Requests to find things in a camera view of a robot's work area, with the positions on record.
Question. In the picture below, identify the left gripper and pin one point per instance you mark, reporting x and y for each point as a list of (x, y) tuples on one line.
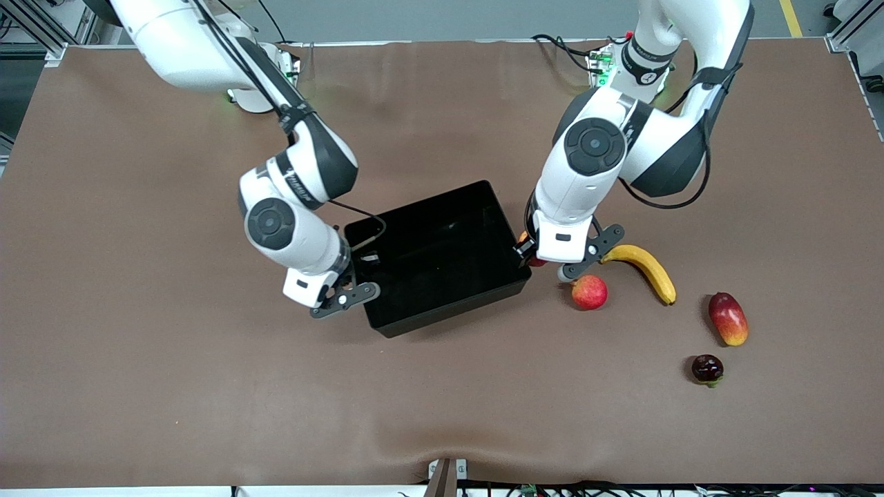
[(528, 247)]

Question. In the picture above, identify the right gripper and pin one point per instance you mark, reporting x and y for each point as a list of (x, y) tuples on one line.
[(354, 266)]

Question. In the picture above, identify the red yellow apple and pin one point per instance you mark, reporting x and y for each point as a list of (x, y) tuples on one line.
[(537, 261)]

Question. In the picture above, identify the black plastic box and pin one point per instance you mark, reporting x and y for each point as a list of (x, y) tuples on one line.
[(442, 255)]

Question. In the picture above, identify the yellow banana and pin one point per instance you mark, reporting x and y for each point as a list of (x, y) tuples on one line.
[(649, 268)]

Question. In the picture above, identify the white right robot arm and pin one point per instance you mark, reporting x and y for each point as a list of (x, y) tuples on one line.
[(297, 235)]

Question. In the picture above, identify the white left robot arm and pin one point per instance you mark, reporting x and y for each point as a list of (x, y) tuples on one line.
[(587, 166)]

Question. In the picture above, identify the red apple left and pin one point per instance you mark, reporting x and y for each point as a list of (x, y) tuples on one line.
[(590, 293)]

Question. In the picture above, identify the brown table cover mat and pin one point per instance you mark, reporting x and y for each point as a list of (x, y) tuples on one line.
[(442, 400)]

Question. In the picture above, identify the red yellow mango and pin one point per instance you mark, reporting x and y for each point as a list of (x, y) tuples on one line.
[(728, 319)]

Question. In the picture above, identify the dark purple mangosteen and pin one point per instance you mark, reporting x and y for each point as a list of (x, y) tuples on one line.
[(707, 368)]

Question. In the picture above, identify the aluminium frame profile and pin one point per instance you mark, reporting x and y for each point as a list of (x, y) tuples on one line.
[(41, 31), (853, 27)]

